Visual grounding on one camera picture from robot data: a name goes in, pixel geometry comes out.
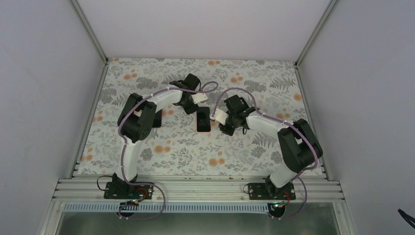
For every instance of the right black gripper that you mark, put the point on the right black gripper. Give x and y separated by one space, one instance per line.
228 131

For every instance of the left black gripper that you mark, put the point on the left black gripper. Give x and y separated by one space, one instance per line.
189 110

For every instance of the magenta phone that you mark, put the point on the magenta phone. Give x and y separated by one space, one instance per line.
157 119

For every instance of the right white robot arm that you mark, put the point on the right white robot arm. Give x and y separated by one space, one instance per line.
299 146

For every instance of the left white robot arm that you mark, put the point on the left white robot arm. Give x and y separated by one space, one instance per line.
136 122

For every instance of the floral patterned table mat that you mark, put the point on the floral patterned table mat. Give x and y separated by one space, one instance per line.
176 148

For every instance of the black object at edge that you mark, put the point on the black object at edge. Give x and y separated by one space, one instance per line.
409 219

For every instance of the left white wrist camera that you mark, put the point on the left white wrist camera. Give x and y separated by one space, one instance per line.
199 97

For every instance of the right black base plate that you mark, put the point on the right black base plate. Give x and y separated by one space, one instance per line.
262 191

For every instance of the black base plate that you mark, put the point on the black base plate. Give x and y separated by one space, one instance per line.
262 191
127 192

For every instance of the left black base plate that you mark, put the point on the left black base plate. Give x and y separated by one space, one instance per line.
127 192

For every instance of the aluminium rail frame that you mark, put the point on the aluminium rail frame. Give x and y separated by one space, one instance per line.
81 187

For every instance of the grey slotted cable duct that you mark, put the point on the grey slotted cable duct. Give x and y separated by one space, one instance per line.
155 207

